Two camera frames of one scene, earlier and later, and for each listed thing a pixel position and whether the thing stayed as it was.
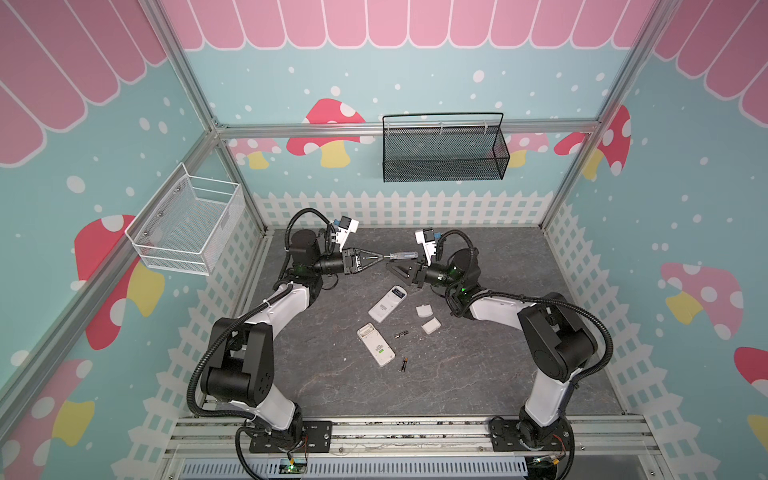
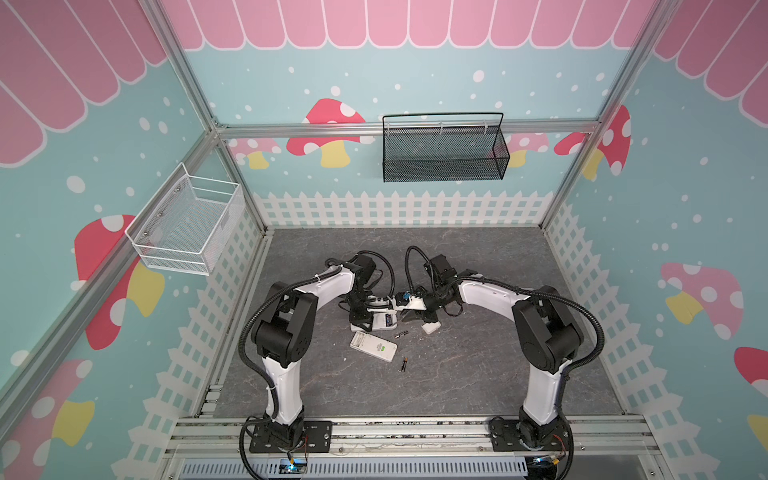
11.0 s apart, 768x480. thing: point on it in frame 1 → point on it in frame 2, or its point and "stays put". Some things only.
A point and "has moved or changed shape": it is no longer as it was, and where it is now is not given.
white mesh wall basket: (181, 228) stays put
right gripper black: (414, 274) → (425, 303)
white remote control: (381, 351) has moved or changed shape
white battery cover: (431, 325) stays put
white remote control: (387, 303) → (384, 320)
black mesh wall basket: (425, 147) stays put
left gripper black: (355, 260) → (361, 319)
